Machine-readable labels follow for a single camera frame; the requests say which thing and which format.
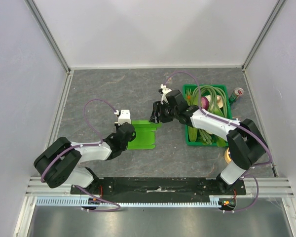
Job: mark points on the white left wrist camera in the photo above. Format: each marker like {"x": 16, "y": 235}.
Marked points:
{"x": 123, "y": 116}

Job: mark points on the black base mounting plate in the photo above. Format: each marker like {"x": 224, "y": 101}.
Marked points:
{"x": 161, "y": 190}

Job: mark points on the green paper box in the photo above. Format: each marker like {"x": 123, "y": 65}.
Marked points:
{"x": 145, "y": 135}

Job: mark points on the green long beans bundle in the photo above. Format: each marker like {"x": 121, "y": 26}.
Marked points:
{"x": 218, "y": 106}

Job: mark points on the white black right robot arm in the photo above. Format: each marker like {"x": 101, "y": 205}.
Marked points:
{"x": 246, "y": 144}

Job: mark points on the yellow masking tape roll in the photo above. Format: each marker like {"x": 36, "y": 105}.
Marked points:
{"x": 227, "y": 156}

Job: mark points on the green red drink can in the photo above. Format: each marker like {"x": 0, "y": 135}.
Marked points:
{"x": 237, "y": 92}

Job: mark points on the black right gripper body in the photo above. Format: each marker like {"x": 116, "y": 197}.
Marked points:
{"x": 158, "y": 112}

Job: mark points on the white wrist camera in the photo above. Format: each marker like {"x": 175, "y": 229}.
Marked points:
{"x": 123, "y": 116}
{"x": 164, "y": 90}

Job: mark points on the purple onion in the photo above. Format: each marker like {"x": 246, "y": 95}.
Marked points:
{"x": 204, "y": 103}

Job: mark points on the light blue cable duct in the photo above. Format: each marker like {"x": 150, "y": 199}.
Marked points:
{"x": 93, "y": 202}

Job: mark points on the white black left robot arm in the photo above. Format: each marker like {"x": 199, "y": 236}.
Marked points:
{"x": 59, "y": 163}

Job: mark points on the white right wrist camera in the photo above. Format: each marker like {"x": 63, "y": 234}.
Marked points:
{"x": 164, "y": 90}

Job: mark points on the green plastic crate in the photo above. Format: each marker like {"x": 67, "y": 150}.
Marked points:
{"x": 229, "y": 115}

